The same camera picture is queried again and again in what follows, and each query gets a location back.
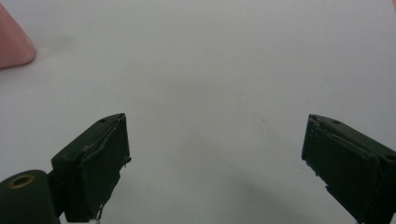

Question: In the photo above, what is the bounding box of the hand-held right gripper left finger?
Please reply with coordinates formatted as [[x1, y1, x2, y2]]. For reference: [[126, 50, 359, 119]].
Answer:
[[48, 112, 132, 224]]

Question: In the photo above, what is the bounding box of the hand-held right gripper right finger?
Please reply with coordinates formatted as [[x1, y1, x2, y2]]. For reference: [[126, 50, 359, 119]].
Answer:
[[301, 113, 396, 224]]

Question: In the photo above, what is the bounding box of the pink plastic object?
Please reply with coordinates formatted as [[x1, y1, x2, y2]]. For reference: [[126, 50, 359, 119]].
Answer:
[[0, 3, 36, 70]]

